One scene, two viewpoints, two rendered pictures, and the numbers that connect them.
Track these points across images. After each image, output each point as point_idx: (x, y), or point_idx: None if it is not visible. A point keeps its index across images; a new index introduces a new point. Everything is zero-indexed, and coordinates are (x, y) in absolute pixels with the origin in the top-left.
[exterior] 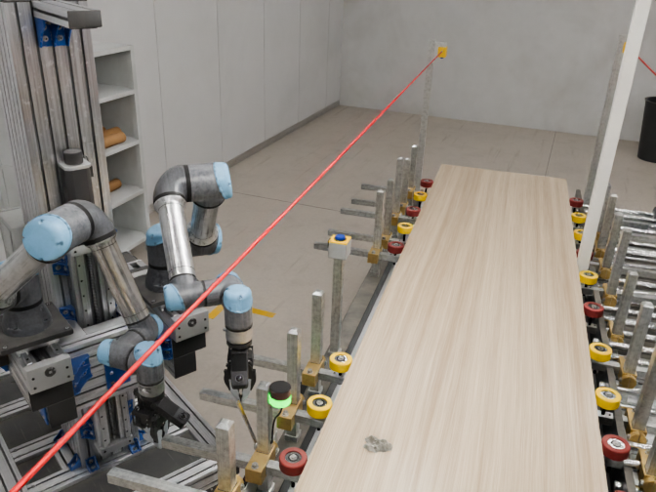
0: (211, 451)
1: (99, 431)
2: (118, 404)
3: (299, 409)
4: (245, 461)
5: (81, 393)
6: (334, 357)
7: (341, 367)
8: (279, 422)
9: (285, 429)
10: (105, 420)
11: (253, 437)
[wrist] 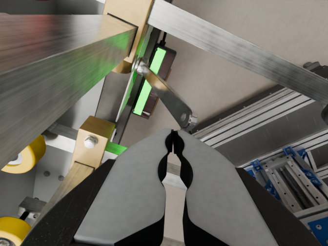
0: (245, 44)
1: (301, 173)
2: (291, 196)
3: (71, 152)
4: (165, 2)
5: None
6: (16, 245)
7: (1, 226)
8: (106, 129)
9: (98, 119)
10: (298, 182)
11: (146, 67)
